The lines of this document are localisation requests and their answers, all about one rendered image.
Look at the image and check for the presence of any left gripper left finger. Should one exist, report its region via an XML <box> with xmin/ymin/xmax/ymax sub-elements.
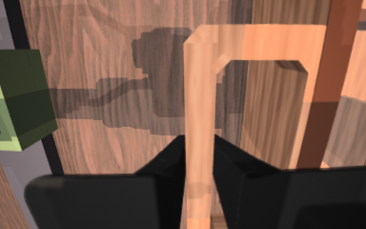
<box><xmin>24</xmin><ymin>135</ymin><xmax>186</xmax><ymax>229</ymax></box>

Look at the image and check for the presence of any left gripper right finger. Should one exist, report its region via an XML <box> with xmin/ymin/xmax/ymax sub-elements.
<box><xmin>213</xmin><ymin>135</ymin><xmax>366</xmax><ymax>229</ymax></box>

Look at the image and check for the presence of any wooden maze board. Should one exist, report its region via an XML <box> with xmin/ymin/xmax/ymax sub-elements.
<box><xmin>183</xmin><ymin>0</ymin><xmax>366</xmax><ymax>229</ymax></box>

